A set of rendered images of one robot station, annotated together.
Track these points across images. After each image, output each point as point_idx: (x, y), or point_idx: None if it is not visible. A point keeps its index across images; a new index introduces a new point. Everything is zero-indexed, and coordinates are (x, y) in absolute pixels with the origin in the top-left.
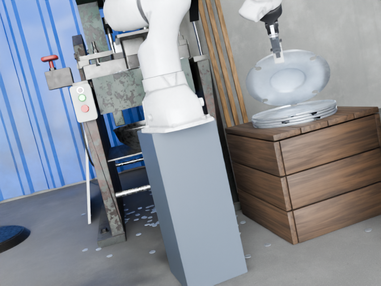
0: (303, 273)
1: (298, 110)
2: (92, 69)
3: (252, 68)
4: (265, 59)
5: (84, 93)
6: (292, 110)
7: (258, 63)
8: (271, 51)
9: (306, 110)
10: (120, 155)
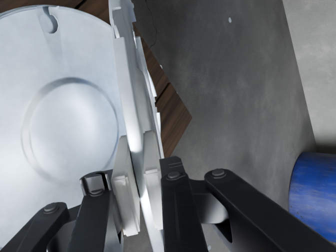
0: None
1: (35, 165)
2: None
3: (116, 8)
4: (120, 96)
5: None
6: (36, 146)
7: (114, 50)
8: (81, 181)
9: (39, 187)
10: None
